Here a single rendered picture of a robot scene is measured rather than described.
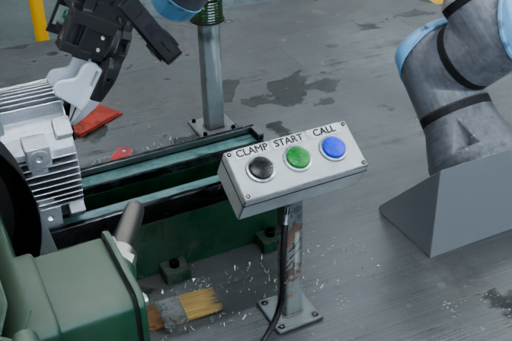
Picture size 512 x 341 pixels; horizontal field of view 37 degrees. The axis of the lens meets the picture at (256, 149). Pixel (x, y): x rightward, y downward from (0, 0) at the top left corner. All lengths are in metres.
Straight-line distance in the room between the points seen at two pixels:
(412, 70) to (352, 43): 0.68
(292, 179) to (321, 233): 0.34
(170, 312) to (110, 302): 0.74
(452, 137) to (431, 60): 0.12
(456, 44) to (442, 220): 0.26
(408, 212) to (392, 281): 0.12
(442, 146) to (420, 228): 0.13
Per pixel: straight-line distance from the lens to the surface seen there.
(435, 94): 1.23
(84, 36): 0.95
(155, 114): 1.61
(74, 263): 0.40
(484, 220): 1.25
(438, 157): 1.22
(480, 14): 1.16
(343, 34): 1.97
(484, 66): 1.18
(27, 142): 1.01
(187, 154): 1.24
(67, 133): 1.01
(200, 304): 1.12
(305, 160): 0.93
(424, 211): 1.20
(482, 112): 1.23
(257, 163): 0.91
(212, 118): 1.51
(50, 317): 0.37
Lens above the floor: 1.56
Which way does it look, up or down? 31 degrees down
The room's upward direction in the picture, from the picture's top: 2 degrees counter-clockwise
